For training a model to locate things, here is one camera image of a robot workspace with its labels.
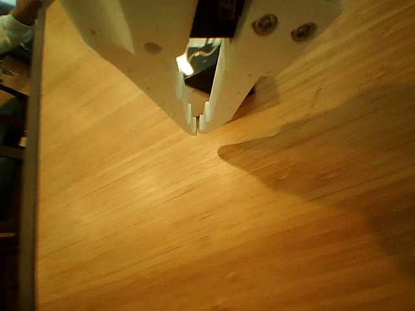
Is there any black and white cardboard box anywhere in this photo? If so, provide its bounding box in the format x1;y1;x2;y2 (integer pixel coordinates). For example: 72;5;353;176
176;37;260;97

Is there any person's hand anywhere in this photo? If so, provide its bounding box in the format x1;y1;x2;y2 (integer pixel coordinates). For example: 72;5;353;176
12;0;54;25

